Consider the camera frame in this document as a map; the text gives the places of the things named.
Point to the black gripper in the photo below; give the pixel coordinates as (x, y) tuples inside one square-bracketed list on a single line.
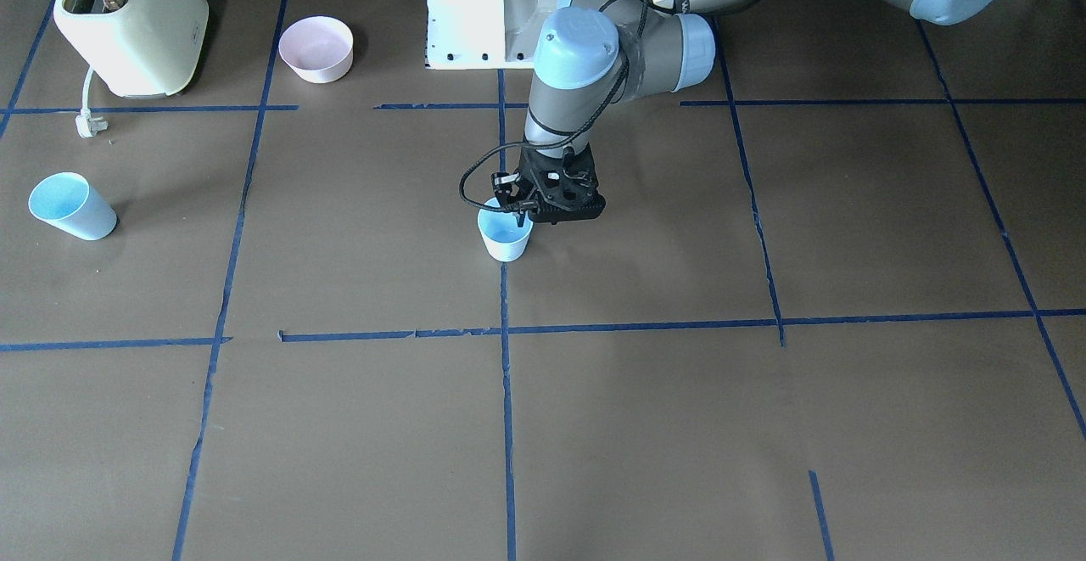
[(512, 192)]

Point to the light blue cup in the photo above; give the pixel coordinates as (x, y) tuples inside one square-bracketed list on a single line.
[(505, 235), (68, 202)]

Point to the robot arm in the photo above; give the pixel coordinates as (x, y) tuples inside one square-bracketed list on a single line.
[(595, 53)]

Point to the pink bowl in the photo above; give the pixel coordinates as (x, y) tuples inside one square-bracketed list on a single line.
[(320, 49)]

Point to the cream toaster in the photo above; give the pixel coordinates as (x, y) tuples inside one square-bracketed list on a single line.
[(149, 49)]

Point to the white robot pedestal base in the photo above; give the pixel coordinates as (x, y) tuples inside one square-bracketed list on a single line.
[(484, 34)]

